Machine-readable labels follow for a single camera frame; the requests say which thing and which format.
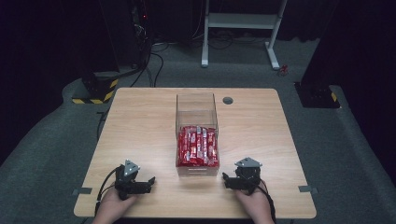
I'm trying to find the person's left hand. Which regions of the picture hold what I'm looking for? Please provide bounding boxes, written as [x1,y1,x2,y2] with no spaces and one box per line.
[92,186,138,224]

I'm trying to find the black floor cables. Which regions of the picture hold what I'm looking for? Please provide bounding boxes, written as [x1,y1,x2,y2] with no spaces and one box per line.
[130,39,171,89]

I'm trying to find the clear plastic box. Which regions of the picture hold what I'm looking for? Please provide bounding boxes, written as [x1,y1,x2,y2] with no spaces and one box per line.
[175,91,220,178]

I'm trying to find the grey tape strip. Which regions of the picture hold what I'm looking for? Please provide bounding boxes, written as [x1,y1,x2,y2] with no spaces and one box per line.
[72,187,93,196]
[297,185,319,194]

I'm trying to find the dark equipment rack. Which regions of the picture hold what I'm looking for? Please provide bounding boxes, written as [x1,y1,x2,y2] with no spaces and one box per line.
[129,0,154,68]

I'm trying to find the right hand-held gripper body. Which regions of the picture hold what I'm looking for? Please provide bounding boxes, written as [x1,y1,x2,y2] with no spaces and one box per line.
[231,156,263,196]

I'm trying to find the black cable beside table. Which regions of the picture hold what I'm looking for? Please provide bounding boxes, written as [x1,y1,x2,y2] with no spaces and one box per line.
[95,107,110,142]

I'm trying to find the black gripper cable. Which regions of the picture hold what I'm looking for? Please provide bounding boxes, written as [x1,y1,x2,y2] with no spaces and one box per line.
[257,179,277,224]
[93,167,121,217]

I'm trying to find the person's right hand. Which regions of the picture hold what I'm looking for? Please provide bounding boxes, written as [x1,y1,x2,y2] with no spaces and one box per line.
[234,186,276,224]

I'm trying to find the black yellow striped stand base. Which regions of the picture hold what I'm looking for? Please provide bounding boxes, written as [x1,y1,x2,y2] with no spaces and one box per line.
[71,71,120,105]

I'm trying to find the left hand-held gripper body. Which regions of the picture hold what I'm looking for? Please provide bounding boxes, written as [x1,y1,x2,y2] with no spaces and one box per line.
[114,159,149,201]

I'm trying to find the pile of red snack packets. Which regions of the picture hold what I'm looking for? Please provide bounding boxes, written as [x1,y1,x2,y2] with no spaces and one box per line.
[176,124,220,168]

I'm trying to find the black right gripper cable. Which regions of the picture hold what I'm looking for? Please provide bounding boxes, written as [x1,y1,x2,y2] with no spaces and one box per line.
[257,179,277,224]

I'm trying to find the white metal stand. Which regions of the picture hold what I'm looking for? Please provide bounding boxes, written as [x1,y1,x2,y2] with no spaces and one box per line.
[200,0,289,71]

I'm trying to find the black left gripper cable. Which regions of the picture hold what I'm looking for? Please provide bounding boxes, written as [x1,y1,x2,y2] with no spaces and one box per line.
[93,167,121,217]

